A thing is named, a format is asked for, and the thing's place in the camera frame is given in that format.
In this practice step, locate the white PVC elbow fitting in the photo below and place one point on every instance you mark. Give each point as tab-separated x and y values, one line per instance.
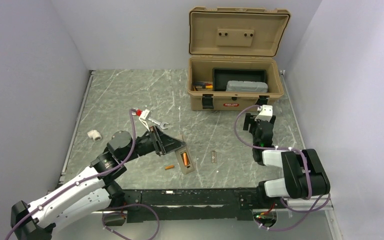
94	135

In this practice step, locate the beige remote control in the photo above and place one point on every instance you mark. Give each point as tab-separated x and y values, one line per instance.
178	152

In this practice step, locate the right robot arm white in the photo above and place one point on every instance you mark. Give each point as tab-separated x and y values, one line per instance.
302	172

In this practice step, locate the yellow-handled tools in toolbox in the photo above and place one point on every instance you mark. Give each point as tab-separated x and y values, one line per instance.
200	86

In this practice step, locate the silver combination wrench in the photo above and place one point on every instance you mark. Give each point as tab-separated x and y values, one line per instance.
163	125

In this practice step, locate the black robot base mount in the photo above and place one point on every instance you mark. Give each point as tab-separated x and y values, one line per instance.
241	204

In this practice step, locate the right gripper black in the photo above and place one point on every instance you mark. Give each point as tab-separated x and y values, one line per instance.
250	119

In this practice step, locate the orange aa battery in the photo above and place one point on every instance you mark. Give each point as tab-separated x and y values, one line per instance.
169	167
185	159

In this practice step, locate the black tray in toolbox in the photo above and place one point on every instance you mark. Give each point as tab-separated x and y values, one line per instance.
221	76

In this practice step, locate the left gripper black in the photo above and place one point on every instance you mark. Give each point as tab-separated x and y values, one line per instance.
169	143

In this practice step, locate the grey plastic case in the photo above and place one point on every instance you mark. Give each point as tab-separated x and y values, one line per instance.
247	86

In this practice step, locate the tan plastic toolbox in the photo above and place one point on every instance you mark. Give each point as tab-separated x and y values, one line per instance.
234	38

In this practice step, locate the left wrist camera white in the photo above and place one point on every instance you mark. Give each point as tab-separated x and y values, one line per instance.
143	114

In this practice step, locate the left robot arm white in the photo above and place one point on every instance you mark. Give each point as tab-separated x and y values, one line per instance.
93	189

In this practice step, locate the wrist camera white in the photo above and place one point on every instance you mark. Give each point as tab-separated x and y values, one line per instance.
143	114
265	113

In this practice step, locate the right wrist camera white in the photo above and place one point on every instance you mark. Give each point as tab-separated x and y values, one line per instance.
265	113

